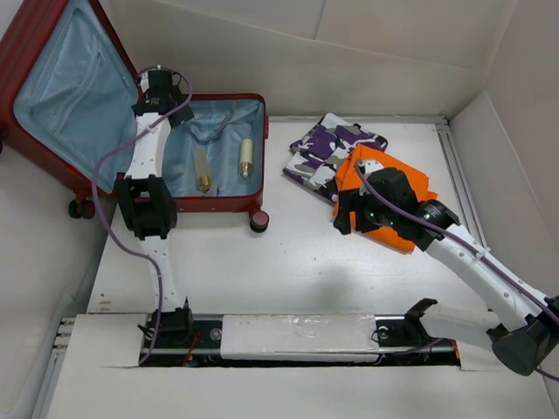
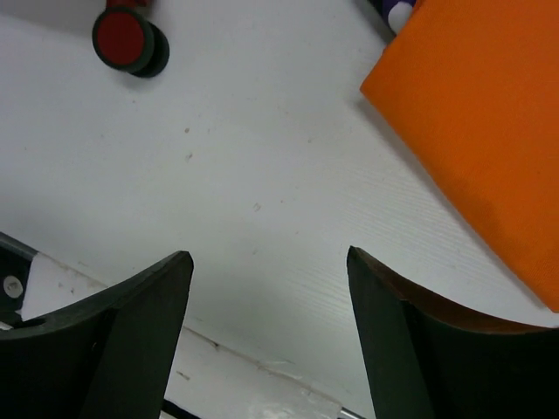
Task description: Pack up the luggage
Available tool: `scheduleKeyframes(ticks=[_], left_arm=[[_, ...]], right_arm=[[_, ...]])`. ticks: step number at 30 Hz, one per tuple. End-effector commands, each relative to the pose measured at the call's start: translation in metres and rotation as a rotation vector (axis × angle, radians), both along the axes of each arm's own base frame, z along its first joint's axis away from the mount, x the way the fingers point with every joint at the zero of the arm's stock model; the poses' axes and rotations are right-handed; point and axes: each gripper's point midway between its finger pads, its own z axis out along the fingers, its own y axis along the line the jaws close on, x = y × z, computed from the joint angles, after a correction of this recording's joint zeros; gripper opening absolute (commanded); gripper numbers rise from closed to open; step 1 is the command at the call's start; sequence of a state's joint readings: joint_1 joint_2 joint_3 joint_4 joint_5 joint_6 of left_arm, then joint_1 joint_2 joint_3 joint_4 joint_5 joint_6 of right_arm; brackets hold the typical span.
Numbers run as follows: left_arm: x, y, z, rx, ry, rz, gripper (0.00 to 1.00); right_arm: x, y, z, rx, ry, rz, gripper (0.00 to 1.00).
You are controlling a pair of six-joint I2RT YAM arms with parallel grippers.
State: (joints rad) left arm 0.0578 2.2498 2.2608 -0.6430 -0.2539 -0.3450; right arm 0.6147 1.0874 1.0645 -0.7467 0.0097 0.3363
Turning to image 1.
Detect purple camouflage garment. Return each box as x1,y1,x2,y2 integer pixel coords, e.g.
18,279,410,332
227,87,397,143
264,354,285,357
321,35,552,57
283,113,388,203

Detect red hard-shell suitcase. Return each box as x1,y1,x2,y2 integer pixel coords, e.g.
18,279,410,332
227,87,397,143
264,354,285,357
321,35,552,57
1,1,269,232

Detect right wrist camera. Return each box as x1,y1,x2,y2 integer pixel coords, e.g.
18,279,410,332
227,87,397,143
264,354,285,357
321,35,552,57
356,159,384,177

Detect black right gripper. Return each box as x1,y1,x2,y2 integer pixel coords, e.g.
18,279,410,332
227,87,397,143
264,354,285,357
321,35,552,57
334,186,397,234

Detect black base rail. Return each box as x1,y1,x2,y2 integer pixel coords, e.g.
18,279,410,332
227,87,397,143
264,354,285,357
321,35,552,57
138,313,460,368

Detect clear cap cream bottle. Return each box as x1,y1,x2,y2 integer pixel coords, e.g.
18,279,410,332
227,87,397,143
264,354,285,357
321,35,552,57
239,138,253,178

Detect gold cap bottle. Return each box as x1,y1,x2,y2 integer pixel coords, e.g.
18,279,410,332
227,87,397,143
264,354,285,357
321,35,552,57
193,148,212,193

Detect aluminium side rail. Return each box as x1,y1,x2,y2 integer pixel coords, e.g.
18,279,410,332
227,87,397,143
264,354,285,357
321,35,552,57
435,117,487,245

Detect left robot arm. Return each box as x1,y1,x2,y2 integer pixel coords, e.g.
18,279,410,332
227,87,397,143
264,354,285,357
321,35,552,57
114,66,195,349

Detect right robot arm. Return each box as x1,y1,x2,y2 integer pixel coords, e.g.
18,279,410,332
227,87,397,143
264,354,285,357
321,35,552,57
333,160,558,376

